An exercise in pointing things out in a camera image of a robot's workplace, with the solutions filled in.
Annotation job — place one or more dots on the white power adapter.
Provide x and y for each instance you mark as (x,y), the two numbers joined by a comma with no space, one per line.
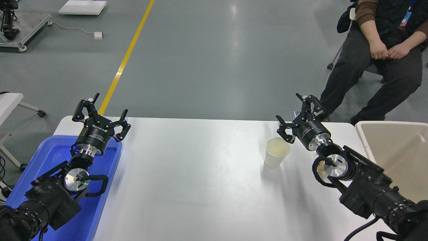
(98,35)

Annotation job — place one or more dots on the person's right hand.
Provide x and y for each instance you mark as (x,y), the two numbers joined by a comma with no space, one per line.
(379,50)

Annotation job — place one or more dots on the blue plastic tray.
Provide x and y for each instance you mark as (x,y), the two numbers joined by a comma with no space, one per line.
(100,201)

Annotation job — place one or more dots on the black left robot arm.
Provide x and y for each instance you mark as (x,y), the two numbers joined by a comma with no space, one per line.
(50,201)

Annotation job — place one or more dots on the white flat board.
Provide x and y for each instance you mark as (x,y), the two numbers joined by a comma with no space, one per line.
(82,7)

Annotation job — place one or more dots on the white paper cup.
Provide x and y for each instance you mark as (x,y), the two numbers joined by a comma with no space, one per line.
(274,159)

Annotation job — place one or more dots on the large pale bin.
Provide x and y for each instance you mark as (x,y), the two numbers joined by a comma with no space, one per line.
(394,147)

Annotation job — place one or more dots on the person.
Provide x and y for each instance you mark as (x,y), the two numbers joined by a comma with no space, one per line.
(354,67)

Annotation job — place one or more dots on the metal wheeled platform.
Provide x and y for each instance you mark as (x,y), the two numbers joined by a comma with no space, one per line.
(31,21)

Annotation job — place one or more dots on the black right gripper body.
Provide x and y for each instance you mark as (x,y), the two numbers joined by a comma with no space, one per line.
(309,130)

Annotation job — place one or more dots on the white side table with casters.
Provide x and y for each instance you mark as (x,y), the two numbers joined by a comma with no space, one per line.
(8,103)

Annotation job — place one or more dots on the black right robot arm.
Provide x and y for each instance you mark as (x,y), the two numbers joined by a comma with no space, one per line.
(371,187)

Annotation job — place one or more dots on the wheeled chair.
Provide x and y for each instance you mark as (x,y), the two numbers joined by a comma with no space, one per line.
(330,66)

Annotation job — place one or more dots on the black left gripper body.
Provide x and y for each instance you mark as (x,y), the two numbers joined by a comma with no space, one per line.
(95,134)

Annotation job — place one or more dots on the person's left hand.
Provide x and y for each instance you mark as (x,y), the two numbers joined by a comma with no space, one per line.
(399,52)

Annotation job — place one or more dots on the crumpled tan paper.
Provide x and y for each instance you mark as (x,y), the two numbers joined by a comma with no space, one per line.
(321,169)

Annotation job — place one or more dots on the black machine on platform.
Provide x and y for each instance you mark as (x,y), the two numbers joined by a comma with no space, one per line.
(9,31)

